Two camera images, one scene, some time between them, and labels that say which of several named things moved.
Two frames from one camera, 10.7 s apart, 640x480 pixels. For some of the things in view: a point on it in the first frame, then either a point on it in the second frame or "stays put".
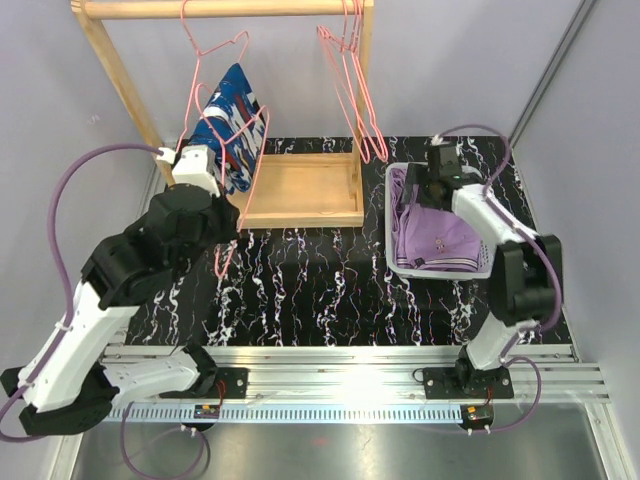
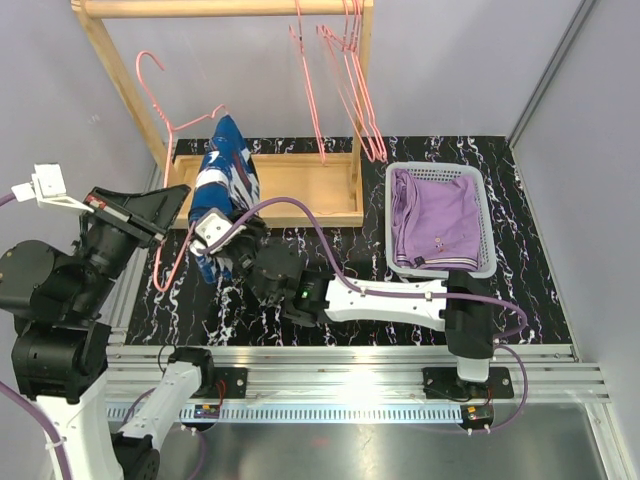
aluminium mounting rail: (366, 384) stays put
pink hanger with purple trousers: (259, 169) → (310, 93)
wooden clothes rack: (284, 190) stays put
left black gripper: (229, 214) → (146, 217)
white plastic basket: (486, 250) stays put
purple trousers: (428, 237) stays put
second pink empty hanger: (362, 85) stays put
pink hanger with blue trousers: (226, 114) → (167, 168)
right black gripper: (418, 173) → (256, 226)
